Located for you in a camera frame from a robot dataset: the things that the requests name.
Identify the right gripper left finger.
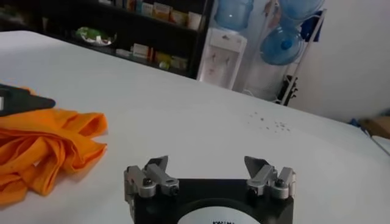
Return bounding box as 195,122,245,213
123,155,180,202

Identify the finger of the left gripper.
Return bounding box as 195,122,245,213
0,83,57,118

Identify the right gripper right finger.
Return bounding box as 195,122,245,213
244,155,296,200

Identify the orange t-shirt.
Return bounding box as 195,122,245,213
0,86,109,206

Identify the scatter of dark crumbs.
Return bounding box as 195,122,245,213
248,111,292,133

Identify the bowl of green packets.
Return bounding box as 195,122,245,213
74,26,117,46

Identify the blue shopping bag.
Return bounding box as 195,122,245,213
349,117,371,136

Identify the flat white medicine box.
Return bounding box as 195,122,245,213
115,48,133,58

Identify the white green medicine box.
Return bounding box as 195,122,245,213
170,55,188,71

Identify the yellow green medicine box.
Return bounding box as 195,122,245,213
155,51,172,65

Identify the white water dispenser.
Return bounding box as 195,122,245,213
197,27,248,91

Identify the open cardboard box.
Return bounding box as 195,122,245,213
359,115,390,139

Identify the red white medicine box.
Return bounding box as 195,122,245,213
132,43,154,60

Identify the black shelving unit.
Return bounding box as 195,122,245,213
0,0,214,80

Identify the teal white medicine box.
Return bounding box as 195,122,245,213
140,2,154,16

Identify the beige rag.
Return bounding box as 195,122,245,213
263,0,280,30

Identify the orange white medicine box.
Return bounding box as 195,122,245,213
169,9,188,26

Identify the blue water jug with label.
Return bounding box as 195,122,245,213
214,0,255,32

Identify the yellow white medicine box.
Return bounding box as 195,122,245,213
152,2,171,21

